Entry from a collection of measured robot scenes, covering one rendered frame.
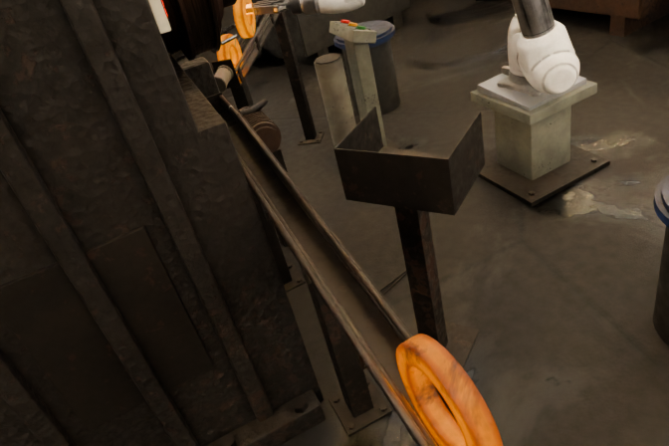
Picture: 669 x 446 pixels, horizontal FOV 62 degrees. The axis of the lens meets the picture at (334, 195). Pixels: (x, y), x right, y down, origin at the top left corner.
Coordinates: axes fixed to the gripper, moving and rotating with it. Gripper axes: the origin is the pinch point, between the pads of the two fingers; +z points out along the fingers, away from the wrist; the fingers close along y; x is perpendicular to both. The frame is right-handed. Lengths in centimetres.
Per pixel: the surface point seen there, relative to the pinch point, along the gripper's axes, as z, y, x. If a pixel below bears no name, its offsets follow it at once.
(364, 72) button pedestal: -35, 42, -43
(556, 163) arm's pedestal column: -108, 4, -75
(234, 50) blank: 8.6, 5.4, -15.0
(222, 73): 9.6, -10.9, -17.3
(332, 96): -21, 29, -47
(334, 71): -24, 30, -37
